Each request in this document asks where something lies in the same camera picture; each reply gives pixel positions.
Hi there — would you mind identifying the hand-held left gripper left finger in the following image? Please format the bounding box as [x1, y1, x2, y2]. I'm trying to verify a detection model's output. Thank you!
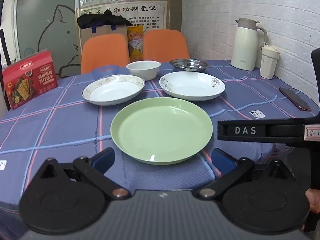
[32, 147, 132, 201]

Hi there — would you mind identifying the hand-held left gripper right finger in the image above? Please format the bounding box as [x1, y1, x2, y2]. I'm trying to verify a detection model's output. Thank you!
[196, 148, 297, 201]

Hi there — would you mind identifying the green plate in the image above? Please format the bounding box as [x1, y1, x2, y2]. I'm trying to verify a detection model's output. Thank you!
[110, 97, 213, 165]

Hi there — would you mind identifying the white plate gold floral rim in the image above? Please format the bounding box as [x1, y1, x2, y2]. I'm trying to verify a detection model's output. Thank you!
[81, 74, 146, 106]

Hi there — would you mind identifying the white plate black floral print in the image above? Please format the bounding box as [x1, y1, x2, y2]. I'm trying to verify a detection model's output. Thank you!
[159, 71, 226, 101]

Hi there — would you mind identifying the white bowl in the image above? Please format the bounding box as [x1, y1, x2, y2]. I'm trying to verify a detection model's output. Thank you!
[126, 60, 161, 81]

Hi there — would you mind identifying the steel plate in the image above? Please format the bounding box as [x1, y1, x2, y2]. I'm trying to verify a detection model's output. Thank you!
[169, 59, 209, 72]

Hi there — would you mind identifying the person's right hand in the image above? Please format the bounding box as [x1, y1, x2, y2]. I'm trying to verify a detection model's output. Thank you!
[301, 187, 320, 230]

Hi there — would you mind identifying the black smartphone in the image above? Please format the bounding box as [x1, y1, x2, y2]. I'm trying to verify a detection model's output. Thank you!
[279, 87, 312, 112]

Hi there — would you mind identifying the blue plaid tablecloth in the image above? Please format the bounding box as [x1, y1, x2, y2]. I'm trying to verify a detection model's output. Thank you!
[0, 59, 320, 230]

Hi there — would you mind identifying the cream travel cup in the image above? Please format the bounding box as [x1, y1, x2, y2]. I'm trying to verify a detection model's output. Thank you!
[259, 43, 280, 80]

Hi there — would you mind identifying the blue plastic bowl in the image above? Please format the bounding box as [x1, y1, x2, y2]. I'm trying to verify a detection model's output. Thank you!
[91, 65, 118, 79]

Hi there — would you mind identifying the cream thermos jug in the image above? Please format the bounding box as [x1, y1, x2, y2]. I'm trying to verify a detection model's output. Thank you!
[230, 18, 268, 71]

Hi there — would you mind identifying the orange chair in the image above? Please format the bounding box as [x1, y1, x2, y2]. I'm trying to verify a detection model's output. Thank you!
[143, 29, 190, 62]
[81, 34, 130, 74]

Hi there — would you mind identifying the red cracker box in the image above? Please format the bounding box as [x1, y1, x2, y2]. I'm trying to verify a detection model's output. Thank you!
[2, 49, 58, 110]

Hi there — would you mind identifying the yellow snack bag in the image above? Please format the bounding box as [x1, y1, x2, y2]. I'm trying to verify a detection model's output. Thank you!
[127, 26, 147, 61]

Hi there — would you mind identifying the cardboard box with black cloth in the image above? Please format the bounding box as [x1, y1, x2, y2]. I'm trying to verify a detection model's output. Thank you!
[79, 24, 128, 55]

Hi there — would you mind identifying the black cloth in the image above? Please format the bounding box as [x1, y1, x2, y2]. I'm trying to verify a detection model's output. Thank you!
[77, 12, 133, 29]

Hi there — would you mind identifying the frosted glass door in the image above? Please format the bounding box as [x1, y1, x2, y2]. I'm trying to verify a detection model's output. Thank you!
[14, 0, 82, 73]

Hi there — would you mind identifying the large wall poster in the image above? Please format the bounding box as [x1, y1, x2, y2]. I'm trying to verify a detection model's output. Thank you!
[76, 0, 171, 30]

